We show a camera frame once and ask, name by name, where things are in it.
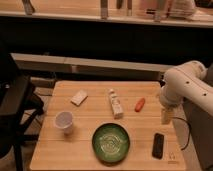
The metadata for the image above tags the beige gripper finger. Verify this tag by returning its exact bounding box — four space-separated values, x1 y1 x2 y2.
161 108 173 124

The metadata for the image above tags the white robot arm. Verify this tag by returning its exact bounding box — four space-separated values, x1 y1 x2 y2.
159 60 213 124

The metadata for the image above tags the white sponge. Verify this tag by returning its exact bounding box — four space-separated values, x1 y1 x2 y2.
71 90 88 106

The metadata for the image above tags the orange carrot toy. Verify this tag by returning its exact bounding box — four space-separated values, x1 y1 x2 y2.
135 98 145 112

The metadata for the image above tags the white tube bottle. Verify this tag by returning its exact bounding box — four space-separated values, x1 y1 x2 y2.
109 89 123 119

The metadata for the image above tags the green bowl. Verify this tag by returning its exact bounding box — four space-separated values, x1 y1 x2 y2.
92 123 130 163

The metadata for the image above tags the white paper cup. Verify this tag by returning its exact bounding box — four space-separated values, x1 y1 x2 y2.
54 111 73 135

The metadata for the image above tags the black chair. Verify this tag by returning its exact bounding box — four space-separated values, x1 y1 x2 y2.
0 42 44 171

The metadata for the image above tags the black cable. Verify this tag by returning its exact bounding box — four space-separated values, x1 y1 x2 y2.
172 116 192 151

